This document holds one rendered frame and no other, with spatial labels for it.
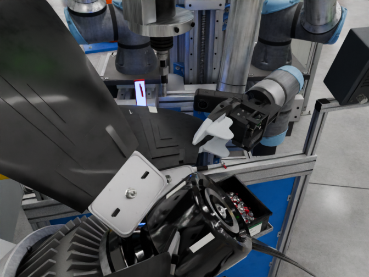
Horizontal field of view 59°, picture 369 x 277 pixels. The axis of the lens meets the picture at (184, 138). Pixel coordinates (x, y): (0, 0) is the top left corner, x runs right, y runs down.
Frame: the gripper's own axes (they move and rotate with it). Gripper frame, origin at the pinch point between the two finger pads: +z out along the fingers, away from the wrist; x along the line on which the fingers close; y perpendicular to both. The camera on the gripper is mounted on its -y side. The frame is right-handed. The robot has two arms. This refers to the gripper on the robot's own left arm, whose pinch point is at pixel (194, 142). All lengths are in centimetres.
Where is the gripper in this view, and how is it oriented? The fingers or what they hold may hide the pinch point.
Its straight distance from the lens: 58.8
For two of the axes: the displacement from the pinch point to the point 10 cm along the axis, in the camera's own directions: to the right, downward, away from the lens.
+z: -6.4, 4.6, -6.1
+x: -0.8, 7.5, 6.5
